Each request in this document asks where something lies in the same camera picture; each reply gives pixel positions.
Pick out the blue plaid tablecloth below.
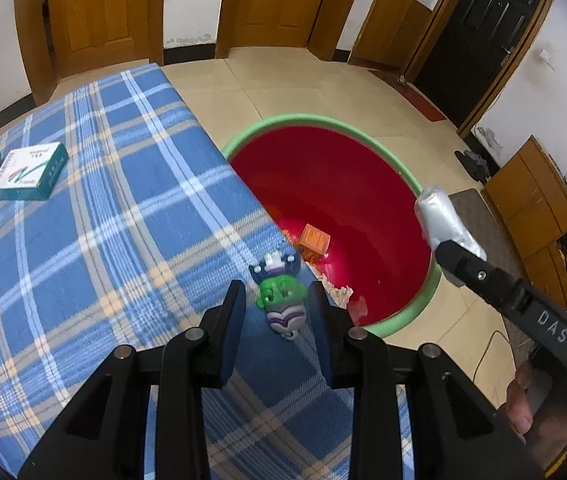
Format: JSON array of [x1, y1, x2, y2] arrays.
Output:
[[0, 62, 414, 476]]

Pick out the dark metal door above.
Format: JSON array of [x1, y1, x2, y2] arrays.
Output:
[[403, 0, 559, 138]]

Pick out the red basin with green rim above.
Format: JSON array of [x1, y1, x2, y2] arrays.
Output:
[[220, 115, 441, 338]]

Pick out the thin floor cable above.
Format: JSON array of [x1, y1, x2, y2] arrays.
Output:
[[478, 330, 514, 376]]

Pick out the person's right hand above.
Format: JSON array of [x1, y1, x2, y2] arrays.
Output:
[[506, 360, 554, 433]]

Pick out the white plastic pouch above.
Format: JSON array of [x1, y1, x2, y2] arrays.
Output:
[[414, 185, 488, 261]]

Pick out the wooden drawer cabinet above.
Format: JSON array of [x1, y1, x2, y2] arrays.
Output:
[[483, 135, 567, 301]]

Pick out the red doormat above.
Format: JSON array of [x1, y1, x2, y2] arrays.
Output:
[[368, 67, 448, 122]]

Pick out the grey floor mat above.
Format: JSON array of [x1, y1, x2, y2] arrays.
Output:
[[448, 188, 539, 361]]

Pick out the white and green box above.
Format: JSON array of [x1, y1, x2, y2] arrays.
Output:
[[0, 142, 69, 202]]

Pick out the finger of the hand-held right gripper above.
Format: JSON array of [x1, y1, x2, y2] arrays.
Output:
[[436, 240, 567, 368]]

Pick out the wooden panel door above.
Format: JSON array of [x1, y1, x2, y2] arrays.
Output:
[[216, 0, 369, 61], [13, 0, 166, 106]]

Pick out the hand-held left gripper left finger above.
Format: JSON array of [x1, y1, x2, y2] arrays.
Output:
[[17, 280, 248, 480]]

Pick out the orange cardboard box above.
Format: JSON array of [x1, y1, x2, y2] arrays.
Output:
[[297, 224, 333, 263]]

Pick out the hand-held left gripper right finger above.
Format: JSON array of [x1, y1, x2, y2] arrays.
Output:
[[307, 281, 547, 480]]

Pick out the small green toy figure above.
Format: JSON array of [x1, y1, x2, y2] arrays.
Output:
[[249, 252, 309, 342]]

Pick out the low wooden wall cabinet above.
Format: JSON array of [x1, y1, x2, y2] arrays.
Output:
[[351, 0, 437, 71]]

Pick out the pair of dark shoes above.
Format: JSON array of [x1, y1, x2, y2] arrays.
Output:
[[455, 149, 489, 183]]

